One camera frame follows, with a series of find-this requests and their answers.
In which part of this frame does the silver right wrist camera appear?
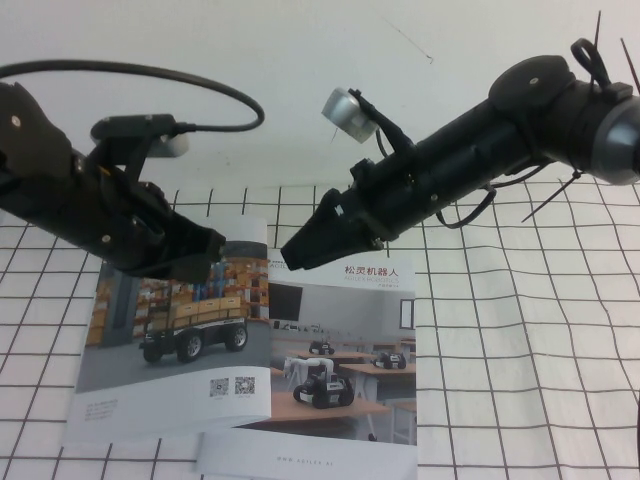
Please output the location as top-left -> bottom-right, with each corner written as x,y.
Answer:
321,86 -> 380,144

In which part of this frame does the black left camera cable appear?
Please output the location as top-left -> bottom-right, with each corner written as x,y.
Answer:
0,59 -> 266,135

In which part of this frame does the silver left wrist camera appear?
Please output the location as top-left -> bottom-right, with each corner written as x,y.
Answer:
148,132 -> 191,158

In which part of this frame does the AgileX classroom cover brochure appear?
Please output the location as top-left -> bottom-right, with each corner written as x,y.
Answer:
194,247 -> 419,477

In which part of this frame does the white black-grid tablecloth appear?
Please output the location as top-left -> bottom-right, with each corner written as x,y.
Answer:
0,177 -> 640,480

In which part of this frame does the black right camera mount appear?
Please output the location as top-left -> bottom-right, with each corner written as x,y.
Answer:
349,88 -> 417,157

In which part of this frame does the AgileX catalogue book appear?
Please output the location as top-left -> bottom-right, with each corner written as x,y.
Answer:
60,216 -> 274,445

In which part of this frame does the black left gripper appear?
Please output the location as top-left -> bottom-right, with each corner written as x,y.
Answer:
53,158 -> 227,284

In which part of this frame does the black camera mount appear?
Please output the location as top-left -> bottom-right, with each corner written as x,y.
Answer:
89,113 -> 178,174
349,88 -> 417,157

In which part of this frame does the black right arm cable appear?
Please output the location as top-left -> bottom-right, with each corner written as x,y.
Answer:
433,183 -> 499,231

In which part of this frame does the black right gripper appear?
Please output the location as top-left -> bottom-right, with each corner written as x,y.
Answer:
281,143 -> 437,272

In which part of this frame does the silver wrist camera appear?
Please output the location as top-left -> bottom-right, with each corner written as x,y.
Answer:
321,86 -> 380,144
148,132 -> 191,158

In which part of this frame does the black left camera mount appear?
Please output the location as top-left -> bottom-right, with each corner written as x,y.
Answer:
89,113 -> 178,174

